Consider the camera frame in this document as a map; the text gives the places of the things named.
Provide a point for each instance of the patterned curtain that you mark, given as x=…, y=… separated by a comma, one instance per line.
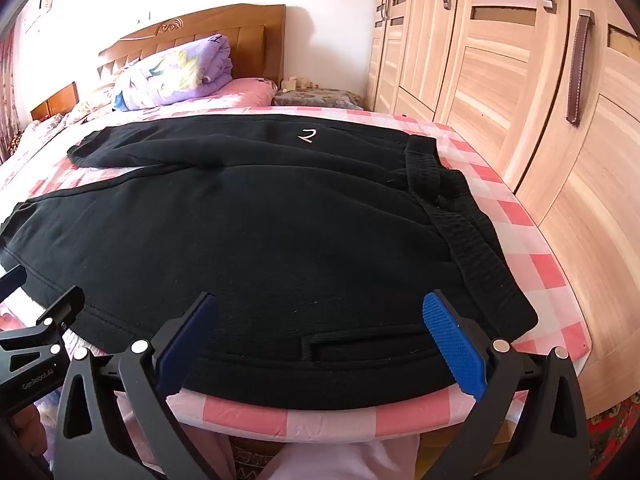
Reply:
x=9, y=100

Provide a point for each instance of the person's leg in pink clothing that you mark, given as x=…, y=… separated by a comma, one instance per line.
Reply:
x=340, y=460

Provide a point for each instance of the wall air conditioner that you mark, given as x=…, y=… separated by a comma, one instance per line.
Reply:
x=37, y=12

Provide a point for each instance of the light wooden wardrobe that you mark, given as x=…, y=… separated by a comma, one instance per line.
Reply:
x=525, y=110

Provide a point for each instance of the bedside table with patterned cloth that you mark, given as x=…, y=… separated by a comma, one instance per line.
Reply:
x=320, y=97

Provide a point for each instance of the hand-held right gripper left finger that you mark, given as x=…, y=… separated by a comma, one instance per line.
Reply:
x=187, y=340

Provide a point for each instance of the wooden bed headboard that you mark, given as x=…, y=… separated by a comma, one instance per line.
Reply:
x=235, y=35

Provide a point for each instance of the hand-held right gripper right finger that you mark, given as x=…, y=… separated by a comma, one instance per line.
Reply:
x=452, y=345

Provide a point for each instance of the small wooden headboard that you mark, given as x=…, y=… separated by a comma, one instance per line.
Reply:
x=55, y=102

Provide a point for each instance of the small items on bedside table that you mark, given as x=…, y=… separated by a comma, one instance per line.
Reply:
x=297, y=82

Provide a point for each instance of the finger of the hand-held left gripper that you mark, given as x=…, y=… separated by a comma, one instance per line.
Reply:
x=55, y=317
x=12, y=282

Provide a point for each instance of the folded purple printed blanket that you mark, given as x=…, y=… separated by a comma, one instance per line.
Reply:
x=175, y=72

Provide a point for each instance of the floral bed cover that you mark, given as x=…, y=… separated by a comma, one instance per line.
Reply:
x=60, y=120

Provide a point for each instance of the pink pillow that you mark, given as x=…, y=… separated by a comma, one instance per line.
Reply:
x=250, y=91

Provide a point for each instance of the red patterned rug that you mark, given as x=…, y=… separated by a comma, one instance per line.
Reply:
x=615, y=440

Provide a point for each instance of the black pants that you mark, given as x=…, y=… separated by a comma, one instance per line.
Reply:
x=275, y=235

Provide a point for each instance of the pink checked bed sheet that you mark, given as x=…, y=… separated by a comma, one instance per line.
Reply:
x=545, y=265

